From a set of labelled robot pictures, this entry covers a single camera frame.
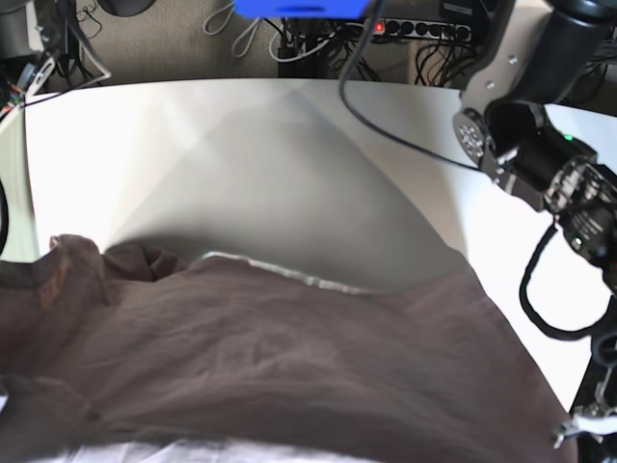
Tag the mauve pink t-shirt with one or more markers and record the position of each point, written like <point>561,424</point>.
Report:
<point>133,356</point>

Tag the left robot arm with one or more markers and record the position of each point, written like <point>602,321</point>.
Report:
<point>533,57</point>

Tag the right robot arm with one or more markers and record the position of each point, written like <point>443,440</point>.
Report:
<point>36,37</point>

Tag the black power strip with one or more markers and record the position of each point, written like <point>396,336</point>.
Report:
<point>422,30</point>

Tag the blue box at top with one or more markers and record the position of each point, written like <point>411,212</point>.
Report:
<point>300,8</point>

